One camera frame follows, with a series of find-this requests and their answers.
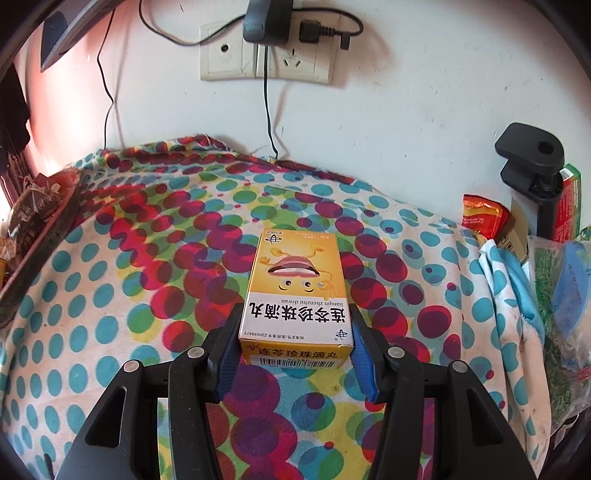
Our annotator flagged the white wall power socket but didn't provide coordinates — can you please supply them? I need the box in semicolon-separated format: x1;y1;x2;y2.
255;23;334;85

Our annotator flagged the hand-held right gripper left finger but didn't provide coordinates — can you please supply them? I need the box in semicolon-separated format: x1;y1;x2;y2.
55;302;245;480

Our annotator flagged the green box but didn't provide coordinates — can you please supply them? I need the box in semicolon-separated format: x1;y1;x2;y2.
556;165;583;243

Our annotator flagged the red round metal tray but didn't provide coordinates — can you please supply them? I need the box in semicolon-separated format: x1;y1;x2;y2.
0;168;84;328

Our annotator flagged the white round-hole wall plate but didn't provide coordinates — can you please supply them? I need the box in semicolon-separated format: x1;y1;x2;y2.
199;21;259;81

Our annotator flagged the yellow medicine box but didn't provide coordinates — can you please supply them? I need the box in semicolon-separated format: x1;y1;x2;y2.
238;228;356;370

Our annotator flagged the gold snack packet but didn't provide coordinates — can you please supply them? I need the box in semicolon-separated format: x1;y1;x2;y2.
0;231;21;289

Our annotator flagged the thin black looped cable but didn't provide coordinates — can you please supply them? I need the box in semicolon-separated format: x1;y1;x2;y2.
139;0;247;47

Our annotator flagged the polka dot cloth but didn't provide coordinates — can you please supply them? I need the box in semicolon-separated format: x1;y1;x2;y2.
0;134;555;480

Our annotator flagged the red foil packet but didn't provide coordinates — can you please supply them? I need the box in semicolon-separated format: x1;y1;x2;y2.
462;194;511;241

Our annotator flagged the dark hanging cloth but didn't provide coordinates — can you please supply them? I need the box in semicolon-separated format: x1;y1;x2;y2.
0;60;35;185

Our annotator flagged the black plug with cable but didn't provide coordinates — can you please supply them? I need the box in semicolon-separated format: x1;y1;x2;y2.
299;18;363;51

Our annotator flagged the small cardboard box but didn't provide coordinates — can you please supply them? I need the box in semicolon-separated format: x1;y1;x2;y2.
496;203;532;264

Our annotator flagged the black adapter cable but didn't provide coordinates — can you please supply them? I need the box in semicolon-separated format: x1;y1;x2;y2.
263;44;280;160

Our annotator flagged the black clamp mount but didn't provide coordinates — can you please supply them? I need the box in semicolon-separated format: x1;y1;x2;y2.
494;122;565;241

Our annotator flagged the clear bag with green contents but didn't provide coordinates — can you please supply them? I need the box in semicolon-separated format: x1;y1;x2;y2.
527;226;591;430

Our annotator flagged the dark monitor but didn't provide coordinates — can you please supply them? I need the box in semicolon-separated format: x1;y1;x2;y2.
41;0;116;73

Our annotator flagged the thin black hanging cable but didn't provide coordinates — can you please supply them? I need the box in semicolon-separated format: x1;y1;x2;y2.
96;9;122;151

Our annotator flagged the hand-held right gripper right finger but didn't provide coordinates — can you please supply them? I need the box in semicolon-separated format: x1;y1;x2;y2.
348;302;536;480

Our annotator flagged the black power adapter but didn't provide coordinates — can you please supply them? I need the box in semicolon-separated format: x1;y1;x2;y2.
243;0;295;47

